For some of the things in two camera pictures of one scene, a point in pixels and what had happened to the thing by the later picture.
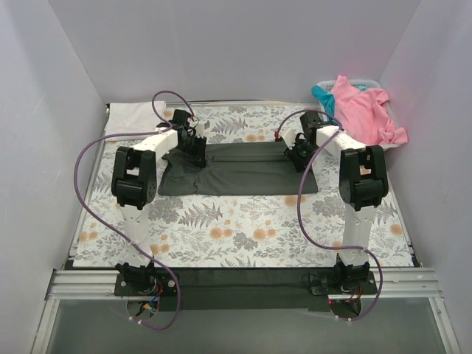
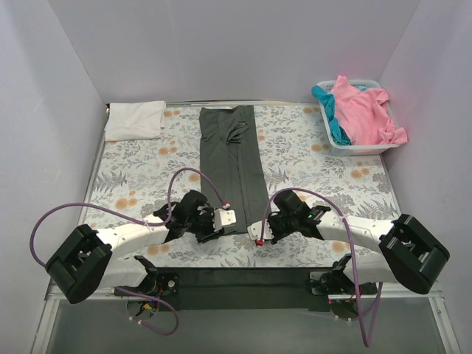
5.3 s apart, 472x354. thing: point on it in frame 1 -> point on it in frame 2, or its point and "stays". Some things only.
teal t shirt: (329, 99) stays
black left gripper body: (197, 148) -> (206, 226)
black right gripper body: (300, 153) -> (275, 226)
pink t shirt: (363, 113) stays
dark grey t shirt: (240, 168) -> (230, 153)
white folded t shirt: (133, 117) stays
